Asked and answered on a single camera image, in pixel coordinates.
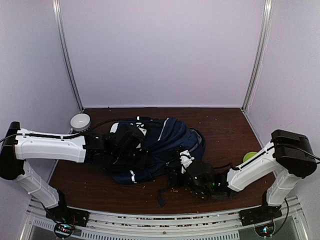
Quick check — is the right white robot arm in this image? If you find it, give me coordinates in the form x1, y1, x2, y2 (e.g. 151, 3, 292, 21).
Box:
167, 129, 320, 226

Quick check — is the left aluminium frame post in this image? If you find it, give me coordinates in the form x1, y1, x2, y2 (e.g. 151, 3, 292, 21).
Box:
52, 0, 84, 113

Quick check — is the front aluminium rail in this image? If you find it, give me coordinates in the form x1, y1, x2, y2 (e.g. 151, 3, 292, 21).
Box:
19, 197, 308, 240

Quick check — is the right aluminium frame post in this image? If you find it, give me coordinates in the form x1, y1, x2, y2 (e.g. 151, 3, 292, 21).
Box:
241, 0, 274, 113

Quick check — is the green plate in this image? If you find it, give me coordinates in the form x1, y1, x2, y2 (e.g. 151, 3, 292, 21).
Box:
243, 151, 257, 162

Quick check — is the navy blue backpack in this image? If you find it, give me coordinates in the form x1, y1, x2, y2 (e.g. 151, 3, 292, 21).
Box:
107, 115, 207, 208

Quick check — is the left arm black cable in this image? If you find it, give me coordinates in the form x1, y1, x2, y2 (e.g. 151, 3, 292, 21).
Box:
0, 118, 141, 151

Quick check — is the white patterned bowl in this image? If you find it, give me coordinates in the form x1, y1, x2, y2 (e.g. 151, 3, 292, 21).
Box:
70, 113, 91, 133

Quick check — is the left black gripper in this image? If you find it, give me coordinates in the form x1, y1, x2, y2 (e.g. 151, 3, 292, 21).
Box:
110, 146, 151, 169

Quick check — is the aluminium frame post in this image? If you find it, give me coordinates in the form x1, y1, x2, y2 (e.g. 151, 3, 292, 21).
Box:
52, 0, 84, 113
241, 0, 274, 113

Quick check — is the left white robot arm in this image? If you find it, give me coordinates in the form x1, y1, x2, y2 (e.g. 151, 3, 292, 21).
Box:
0, 121, 150, 224

